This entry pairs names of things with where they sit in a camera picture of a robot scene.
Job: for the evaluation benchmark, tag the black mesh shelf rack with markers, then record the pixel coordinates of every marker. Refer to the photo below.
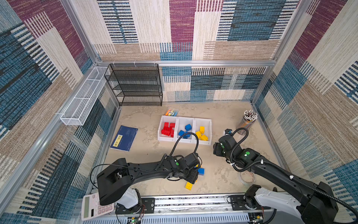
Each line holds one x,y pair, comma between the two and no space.
135,84

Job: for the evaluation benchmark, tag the long yellow lego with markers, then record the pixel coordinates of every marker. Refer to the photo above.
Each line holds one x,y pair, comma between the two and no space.
188,186

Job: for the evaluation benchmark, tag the white wire wall basket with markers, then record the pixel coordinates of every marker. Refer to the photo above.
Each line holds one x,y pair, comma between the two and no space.
81,105

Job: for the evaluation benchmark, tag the tall red lego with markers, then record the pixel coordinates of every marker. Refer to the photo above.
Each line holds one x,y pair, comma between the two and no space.
167,128

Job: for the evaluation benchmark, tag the pencil cup with pencils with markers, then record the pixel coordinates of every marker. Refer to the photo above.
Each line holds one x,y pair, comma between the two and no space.
249,117

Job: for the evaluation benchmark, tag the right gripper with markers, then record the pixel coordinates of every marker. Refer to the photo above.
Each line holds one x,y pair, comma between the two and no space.
217,148

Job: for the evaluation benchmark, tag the long red lego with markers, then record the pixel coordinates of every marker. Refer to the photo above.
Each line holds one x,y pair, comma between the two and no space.
165,132

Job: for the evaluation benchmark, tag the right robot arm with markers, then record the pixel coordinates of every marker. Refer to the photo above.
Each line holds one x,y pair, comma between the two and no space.
312,203

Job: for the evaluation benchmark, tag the highlighter marker pack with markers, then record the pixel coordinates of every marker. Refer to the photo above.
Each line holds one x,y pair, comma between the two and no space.
172,112

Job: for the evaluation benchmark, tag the white pink calculator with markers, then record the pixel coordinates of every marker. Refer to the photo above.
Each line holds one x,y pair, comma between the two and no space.
91,207

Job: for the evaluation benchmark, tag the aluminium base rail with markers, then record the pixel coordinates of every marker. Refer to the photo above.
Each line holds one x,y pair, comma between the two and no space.
192,209

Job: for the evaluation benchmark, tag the blue book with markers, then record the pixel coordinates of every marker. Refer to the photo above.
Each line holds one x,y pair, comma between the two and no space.
124,138

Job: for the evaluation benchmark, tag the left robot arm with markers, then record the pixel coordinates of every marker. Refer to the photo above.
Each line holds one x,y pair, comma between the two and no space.
115,181

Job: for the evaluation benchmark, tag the white three-compartment bin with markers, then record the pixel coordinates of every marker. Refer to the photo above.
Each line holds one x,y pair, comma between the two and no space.
180,123

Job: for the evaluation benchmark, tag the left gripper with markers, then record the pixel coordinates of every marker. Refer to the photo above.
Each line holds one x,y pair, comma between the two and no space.
193,177

